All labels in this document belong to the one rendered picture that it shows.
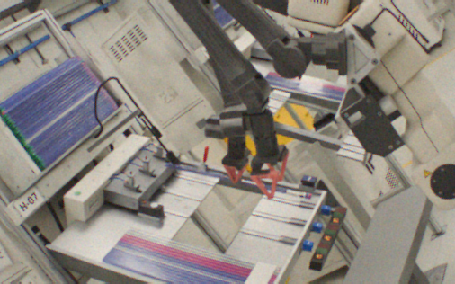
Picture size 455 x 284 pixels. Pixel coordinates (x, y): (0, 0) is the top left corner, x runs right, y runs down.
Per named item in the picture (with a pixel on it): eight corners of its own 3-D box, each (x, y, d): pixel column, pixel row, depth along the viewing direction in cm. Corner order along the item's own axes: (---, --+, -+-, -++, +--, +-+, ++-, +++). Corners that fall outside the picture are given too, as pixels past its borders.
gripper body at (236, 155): (220, 165, 218) (220, 145, 214) (232, 151, 226) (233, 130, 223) (240, 170, 216) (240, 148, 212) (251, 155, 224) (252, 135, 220)
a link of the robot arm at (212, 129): (240, 110, 208) (247, 102, 216) (203, 105, 211) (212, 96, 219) (237, 146, 213) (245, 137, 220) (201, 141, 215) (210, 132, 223)
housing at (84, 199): (151, 170, 259) (150, 137, 253) (86, 237, 219) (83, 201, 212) (132, 165, 262) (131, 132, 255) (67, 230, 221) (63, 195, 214)
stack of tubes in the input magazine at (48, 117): (120, 107, 250) (78, 51, 246) (44, 169, 208) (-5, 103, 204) (100, 122, 257) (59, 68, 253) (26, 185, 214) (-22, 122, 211)
